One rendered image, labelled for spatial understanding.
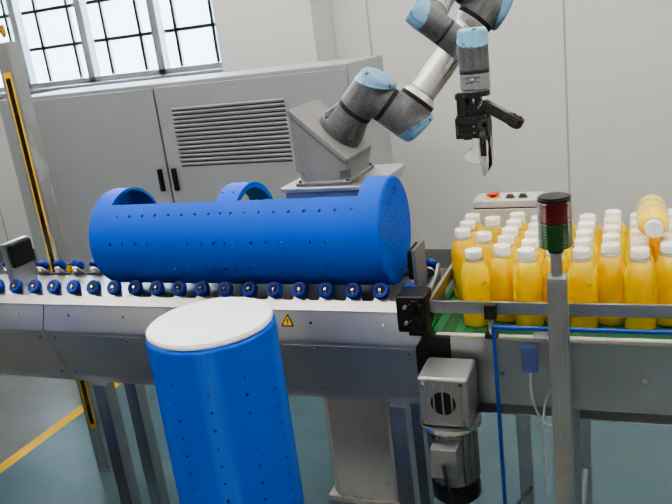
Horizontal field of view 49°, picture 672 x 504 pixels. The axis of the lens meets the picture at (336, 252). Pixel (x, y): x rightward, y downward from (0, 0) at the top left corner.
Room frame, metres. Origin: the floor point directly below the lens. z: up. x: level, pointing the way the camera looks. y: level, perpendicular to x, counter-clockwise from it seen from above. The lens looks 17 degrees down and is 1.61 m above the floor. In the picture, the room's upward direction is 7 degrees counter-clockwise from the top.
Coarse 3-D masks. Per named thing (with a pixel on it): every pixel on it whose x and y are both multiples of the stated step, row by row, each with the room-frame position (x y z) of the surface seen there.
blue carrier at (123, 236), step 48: (144, 192) 2.24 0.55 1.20; (240, 192) 1.96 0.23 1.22; (384, 192) 1.79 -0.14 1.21; (96, 240) 2.05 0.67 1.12; (144, 240) 1.99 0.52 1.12; (192, 240) 1.93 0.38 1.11; (240, 240) 1.87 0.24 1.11; (288, 240) 1.82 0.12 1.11; (336, 240) 1.77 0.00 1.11; (384, 240) 1.76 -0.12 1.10
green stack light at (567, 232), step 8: (568, 224) 1.33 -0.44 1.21; (544, 232) 1.34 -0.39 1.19; (552, 232) 1.33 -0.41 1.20; (560, 232) 1.32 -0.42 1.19; (568, 232) 1.33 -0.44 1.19; (544, 240) 1.34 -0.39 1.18; (552, 240) 1.33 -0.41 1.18; (560, 240) 1.32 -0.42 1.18; (568, 240) 1.33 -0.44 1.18; (544, 248) 1.34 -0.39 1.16; (552, 248) 1.33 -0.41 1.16; (560, 248) 1.32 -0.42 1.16; (568, 248) 1.33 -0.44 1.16
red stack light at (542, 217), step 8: (544, 208) 1.33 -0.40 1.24; (552, 208) 1.33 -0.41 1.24; (560, 208) 1.32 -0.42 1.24; (568, 208) 1.33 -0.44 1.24; (544, 216) 1.33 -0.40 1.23; (552, 216) 1.33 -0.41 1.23; (560, 216) 1.32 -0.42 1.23; (568, 216) 1.33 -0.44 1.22; (544, 224) 1.34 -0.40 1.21; (552, 224) 1.33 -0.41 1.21; (560, 224) 1.32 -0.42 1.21
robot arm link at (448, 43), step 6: (456, 24) 1.98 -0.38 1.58; (450, 30) 1.96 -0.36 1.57; (456, 30) 1.96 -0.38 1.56; (444, 36) 1.96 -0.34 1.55; (450, 36) 1.96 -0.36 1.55; (456, 36) 1.96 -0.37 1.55; (444, 42) 1.97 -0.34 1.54; (450, 42) 1.96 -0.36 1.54; (444, 48) 1.98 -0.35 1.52; (450, 48) 1.97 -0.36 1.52; (450, 54) 1.98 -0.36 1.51; (456, 60) 2.02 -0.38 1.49
